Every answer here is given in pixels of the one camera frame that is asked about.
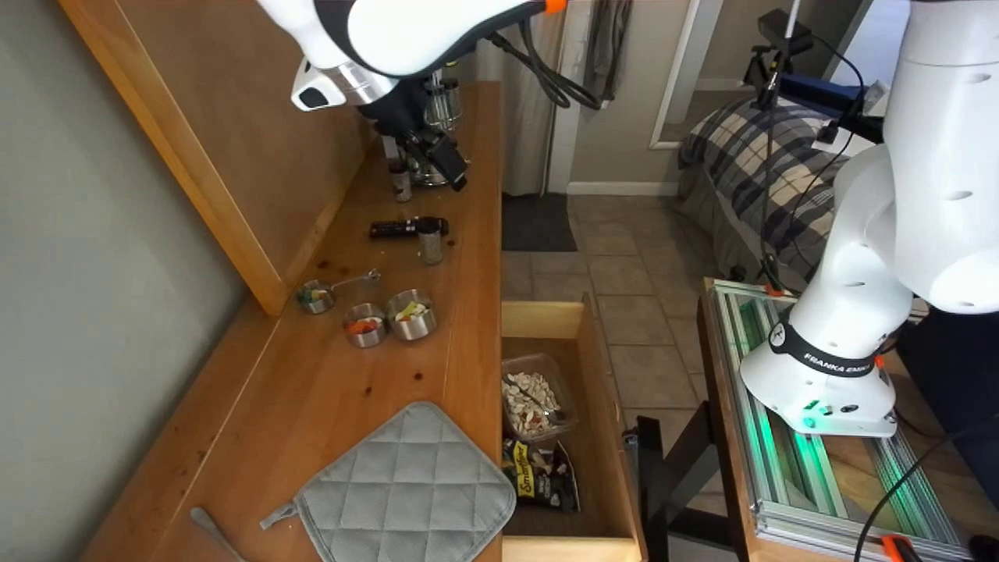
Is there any clear plastic nut container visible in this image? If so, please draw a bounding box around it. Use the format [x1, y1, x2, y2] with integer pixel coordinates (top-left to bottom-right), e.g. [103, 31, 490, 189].
[498, 352, 576, 448]

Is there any black remote control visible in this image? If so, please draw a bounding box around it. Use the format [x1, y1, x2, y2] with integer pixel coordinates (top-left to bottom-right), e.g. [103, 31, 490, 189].
[369, 214, 451, 245]

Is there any dark floor rug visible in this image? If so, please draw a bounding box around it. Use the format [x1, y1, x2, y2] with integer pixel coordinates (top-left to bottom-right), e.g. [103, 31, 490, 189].
[498, 190, 581, 255]

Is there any small steel measuring cup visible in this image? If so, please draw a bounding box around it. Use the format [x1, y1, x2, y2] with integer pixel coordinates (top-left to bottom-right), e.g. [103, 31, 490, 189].
[294, 265, 386, 320]

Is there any black snack bag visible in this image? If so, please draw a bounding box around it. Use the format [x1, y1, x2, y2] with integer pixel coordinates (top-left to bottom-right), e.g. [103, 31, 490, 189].
[504, 433, 583, 513]

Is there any wooden dresser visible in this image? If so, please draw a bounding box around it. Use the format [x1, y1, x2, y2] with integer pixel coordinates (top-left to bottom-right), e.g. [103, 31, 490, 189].
[81, 79, 649, 562]

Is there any large steel measuring cup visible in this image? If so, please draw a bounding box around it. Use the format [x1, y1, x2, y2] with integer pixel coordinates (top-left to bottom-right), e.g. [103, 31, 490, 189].
[385, 289, 439, 345]

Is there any bed with plaid blanket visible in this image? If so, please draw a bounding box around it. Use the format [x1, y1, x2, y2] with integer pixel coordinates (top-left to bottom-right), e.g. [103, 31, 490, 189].
[674, 90, 885, 299]

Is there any steel cup with orange contents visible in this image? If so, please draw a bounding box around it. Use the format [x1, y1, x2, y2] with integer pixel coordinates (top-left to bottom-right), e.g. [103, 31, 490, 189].
[343, 299, 386, 349]

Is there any black robot stand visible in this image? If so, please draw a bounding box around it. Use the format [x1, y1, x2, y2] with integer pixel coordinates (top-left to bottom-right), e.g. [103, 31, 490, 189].
[621, 401, 753, 562]

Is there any white wall frame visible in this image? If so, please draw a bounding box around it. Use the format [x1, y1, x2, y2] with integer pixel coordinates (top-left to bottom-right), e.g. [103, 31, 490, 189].
[649, 0, 729, 152]

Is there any wood framed board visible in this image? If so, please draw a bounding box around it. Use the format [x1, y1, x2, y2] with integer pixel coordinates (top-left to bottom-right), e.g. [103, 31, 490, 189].
[57, 0, 378, 320]

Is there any open wooden drawer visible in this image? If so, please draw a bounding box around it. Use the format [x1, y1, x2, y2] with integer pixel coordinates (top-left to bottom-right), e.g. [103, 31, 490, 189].
[498, 299, 647, 562]

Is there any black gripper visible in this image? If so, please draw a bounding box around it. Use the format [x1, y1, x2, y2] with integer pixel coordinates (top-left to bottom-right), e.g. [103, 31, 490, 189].
[357, 71, 472, 193]

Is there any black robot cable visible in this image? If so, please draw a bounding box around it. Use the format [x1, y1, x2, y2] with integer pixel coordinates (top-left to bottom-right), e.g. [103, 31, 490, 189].
[853, 417, 999, 562]
[484, 29, 602, 114]

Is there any aluminium frame table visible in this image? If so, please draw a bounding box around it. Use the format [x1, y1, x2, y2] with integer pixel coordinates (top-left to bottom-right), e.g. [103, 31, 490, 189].
[695, 275, 977, 562]

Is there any dark hanging cloth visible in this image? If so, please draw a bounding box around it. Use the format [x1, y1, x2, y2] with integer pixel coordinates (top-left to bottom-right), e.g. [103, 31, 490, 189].
[576, 0, 636, 106]

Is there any grey quilted pot holder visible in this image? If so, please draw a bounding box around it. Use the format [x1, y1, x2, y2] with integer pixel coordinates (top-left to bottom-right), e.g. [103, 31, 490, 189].
[259, 401, 520, 562]

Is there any herb jar with black lid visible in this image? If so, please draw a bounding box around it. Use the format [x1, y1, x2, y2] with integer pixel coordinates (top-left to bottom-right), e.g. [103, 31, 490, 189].
[415, 229, 445, 265]

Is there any black camera on tripod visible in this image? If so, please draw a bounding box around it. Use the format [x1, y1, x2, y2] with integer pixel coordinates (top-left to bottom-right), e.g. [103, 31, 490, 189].
[744, 0, 824, 106]

